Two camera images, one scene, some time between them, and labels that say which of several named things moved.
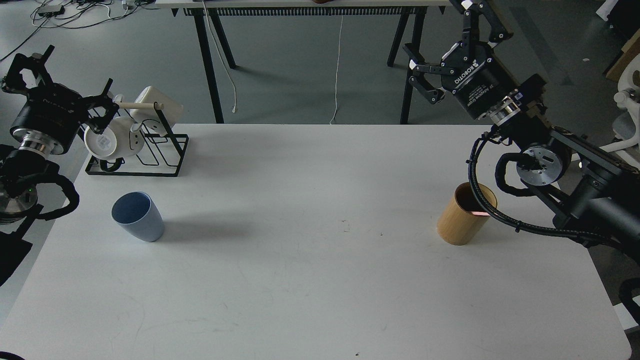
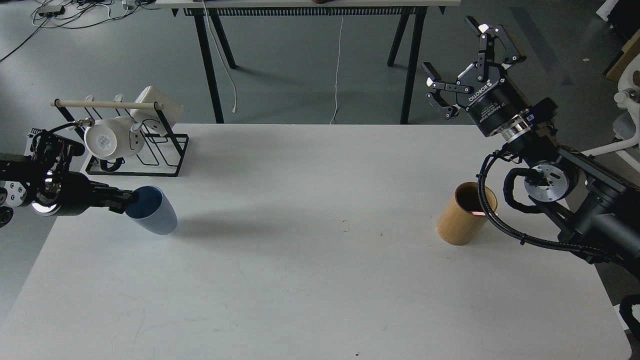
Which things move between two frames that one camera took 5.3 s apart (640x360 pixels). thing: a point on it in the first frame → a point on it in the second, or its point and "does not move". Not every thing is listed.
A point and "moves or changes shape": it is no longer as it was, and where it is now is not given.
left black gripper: (53, 114) → (74, 193)
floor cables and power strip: (73, 14) does not move
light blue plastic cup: (136, 212) moves or changes shape
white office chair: (626, 127) does not move
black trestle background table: (199, 8) does not move
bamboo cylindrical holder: (457, 226) does not move
